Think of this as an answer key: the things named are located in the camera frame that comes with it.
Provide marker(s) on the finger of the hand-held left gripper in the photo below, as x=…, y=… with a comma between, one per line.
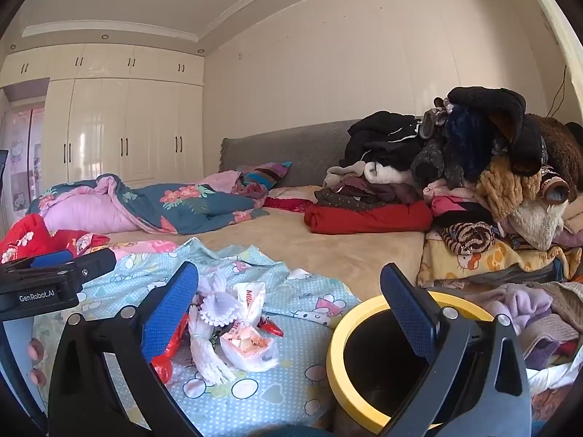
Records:
x=50, y=258
x=98, y=261

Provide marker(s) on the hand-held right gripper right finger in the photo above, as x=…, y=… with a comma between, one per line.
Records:
x=410, y=309

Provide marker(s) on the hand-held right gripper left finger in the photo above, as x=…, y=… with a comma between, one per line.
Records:
x=171, y=309

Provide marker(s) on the red foil wrapper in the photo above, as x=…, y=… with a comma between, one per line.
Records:
x=166, y=357

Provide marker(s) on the frilly white foam net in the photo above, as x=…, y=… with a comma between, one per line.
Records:
x=223, y=312

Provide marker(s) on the white red-printed wrapper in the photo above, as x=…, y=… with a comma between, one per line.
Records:
x=250, y=296

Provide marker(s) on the white plastic bag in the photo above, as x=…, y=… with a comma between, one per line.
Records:
x=248, y=348

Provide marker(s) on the yellow-rimmed black trash bin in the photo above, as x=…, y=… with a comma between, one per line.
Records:
x=337, y=364

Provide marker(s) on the small red candy wrapper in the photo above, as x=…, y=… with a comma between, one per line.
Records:
x=271, y=327

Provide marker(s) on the person's left hand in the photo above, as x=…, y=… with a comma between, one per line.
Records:
x=36, y=353

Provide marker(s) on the red floral blanket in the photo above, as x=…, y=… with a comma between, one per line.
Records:
x=27, y=241

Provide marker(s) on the pink cartoon blanket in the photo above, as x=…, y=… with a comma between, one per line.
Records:
x=136, y=248

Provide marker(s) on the yellow cartoon blanket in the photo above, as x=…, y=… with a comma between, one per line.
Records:
x=478, y=264

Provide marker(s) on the tiger-striped cloth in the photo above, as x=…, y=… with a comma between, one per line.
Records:
x=469, y=236

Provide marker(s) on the blue floral quilt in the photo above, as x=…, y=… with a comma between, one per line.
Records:
x=182, y=205

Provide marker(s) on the red folded garment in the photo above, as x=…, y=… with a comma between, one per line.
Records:
x=364, y=218

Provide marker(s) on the pink cartoon door curtain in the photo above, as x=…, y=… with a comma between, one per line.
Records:
x=22, y=159

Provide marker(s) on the lavender fleece garment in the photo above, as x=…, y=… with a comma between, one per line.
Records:
x=514, y=302

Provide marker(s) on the beige bed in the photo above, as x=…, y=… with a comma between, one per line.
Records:
x=319, y=246

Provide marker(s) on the bright pink garment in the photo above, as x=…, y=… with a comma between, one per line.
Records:
x=446, y=202

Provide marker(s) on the dark dotted garment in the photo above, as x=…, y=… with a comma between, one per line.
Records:
x=350, y=198

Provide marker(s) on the white fleece garment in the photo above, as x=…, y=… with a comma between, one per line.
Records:
x=387, y=173

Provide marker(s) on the pale pink garment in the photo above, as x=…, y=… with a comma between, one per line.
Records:
x=223, y=180

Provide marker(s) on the white wardrobe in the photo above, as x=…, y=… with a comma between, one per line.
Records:
x=136, y=123

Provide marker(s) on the light blue cartoon sheet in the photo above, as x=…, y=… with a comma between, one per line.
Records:
x=291, y=400

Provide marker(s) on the beige ribbed garment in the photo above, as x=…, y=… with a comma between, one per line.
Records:
x=560, y=309

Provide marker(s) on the grey dotted garment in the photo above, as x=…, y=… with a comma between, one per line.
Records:
x=430, y=159

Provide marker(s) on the cream plush garment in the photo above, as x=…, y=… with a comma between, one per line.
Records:
x=537, y=223

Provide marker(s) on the dark red cloth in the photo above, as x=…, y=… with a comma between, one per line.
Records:
x=287, y=203

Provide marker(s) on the tan knit sweater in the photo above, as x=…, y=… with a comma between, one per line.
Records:
x=505, y=182

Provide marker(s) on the white cloth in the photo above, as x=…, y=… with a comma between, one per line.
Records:
x=555, y=375

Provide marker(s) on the cream floral pillow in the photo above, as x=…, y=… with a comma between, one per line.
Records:
x=296, y=191

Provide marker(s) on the striped pillow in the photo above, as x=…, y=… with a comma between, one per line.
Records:
x=268, y=175

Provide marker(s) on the black jacket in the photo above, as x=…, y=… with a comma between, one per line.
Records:
x=382, y=136

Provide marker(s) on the navy fuzzy garment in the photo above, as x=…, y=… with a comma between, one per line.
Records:
x=469, y=141

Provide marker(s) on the grey quilted headboard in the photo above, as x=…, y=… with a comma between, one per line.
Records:
x=309, y=154

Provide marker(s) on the brown patterned knit sleeve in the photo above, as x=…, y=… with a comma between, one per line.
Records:
x=553, y=189

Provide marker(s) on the beige towel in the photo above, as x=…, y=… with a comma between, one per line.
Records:
x=573, y=211

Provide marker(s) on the grey fuzzy garment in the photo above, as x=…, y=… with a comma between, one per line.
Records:
x=432, y=118

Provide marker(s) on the black fleece garment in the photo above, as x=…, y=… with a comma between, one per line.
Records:
x=510, y=118

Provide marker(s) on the brown plush blanket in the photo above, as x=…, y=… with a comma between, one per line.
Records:
x=560, y=145

